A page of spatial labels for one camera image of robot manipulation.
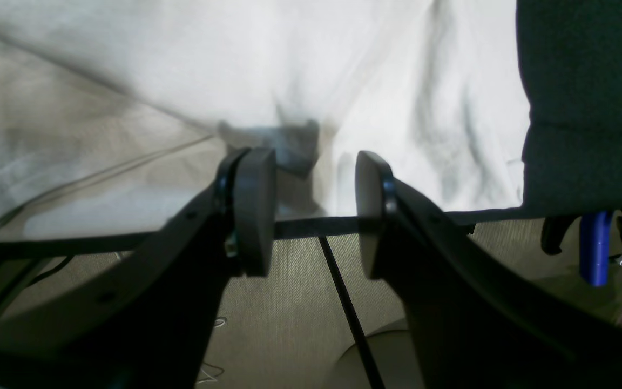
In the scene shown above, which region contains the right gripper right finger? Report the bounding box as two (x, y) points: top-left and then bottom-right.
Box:
(355, 151), (622, 388)

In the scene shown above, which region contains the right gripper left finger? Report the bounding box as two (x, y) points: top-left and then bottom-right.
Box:
(0, 148), (276, 388)

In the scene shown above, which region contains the white T-shirt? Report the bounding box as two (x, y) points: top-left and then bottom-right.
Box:
(0, 1), (529, 239)

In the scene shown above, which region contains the black table cloth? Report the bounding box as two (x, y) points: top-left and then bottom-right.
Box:
(0, 0), (622, 260)

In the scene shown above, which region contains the black cable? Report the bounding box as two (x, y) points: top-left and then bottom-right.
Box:
(317, 236), (387, 389)

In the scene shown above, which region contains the blue cylindrical post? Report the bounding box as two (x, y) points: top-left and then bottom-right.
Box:
(579, 210), (614, 287)

